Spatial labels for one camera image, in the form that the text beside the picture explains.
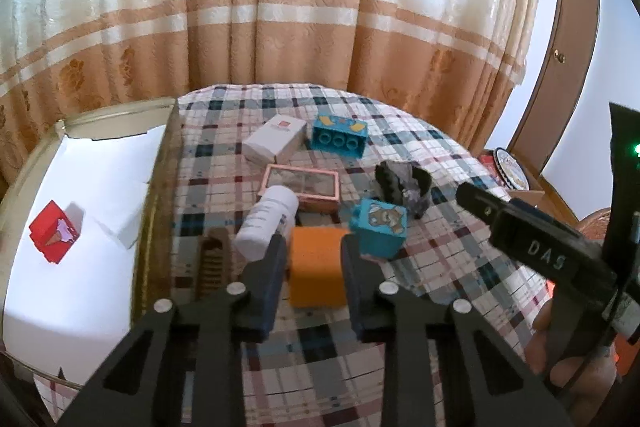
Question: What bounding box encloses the brown wooden comb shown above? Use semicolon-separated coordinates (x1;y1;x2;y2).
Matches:
194;228;231;301

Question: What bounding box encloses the red toy brick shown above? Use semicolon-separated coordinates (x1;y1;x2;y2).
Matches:
28;200;79;265

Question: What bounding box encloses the grey black rock toy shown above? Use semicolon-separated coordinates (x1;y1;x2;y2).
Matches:
374;160;432;220

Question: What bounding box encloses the cream and tan curtain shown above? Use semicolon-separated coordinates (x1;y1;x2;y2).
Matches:
1;0;539;182

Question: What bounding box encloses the white rectangular carton box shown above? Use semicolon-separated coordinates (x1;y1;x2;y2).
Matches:
242;114;307;166

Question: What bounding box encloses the white pill bottle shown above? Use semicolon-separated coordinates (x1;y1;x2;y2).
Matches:
233;185;298;262

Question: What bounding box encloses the plaid tablecloth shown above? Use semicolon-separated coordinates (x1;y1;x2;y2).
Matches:
34;82;554;427

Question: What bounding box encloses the person's right hand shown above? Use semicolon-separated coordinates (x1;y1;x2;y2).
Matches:
525;299;617;411

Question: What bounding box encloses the orange toy cube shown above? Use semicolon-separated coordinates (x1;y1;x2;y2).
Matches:
288;227;348;309

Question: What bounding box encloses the pink framed makeup palette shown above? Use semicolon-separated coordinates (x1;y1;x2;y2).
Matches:
258;164;341;213

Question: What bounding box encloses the brown wooden door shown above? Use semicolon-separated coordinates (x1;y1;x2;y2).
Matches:
509;0;600;176

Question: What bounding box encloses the gold metal tin tray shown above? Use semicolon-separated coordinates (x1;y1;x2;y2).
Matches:
1;98;182;388

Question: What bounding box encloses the round cookie tin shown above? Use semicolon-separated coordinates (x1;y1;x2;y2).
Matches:
492;147;529;191

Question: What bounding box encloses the brown cardboard box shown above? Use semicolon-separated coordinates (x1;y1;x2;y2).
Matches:
477;150;544;207

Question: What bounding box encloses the wicker chair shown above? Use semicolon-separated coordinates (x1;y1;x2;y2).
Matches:
577;208;639;257

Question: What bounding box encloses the long blue toy brick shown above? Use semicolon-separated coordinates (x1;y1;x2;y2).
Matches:
310;115;369;158

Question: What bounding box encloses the blue bear toy brick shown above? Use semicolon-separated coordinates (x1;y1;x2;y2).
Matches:
349;198;408;260

